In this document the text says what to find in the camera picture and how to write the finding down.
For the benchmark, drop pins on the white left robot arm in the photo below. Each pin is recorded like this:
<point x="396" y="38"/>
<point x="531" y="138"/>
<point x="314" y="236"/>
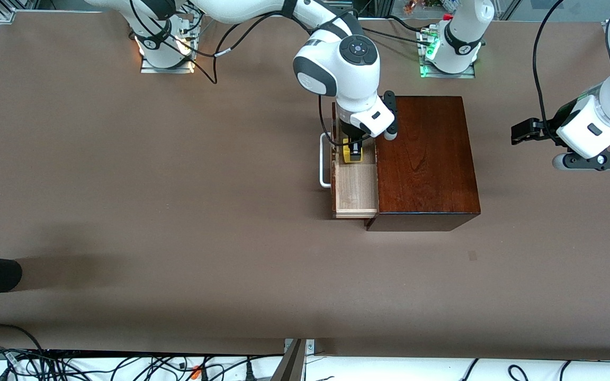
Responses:
<point x="585" y="127"/>

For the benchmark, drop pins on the white lower shelf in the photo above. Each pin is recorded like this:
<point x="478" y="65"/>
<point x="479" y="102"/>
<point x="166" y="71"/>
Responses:
<point x="389" y="370"/>

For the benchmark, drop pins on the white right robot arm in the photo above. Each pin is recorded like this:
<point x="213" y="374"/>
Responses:
<point x="347" y="69"/>

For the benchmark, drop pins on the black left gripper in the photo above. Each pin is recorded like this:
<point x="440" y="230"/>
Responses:
<point x="543" y="130"/>

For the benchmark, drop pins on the yellow wooden block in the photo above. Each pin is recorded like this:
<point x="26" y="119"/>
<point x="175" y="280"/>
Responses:
<point x="346" y="154"/>

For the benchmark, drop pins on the grey metal bracket post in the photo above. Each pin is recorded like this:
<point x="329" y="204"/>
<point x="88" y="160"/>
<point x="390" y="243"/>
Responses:
<point x="294" y="365"/>

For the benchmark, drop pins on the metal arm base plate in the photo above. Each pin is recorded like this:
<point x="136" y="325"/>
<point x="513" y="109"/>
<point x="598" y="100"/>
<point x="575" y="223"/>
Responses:
<point x="445" y="75"/>
<point x="149" y="69"/>

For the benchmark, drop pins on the dark brown wooden cabinet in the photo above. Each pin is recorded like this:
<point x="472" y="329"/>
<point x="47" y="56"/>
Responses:
<point x="427" y="169"/>

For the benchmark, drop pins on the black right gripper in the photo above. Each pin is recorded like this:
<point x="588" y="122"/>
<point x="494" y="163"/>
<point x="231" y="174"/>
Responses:
<point x="349" y="133"/>

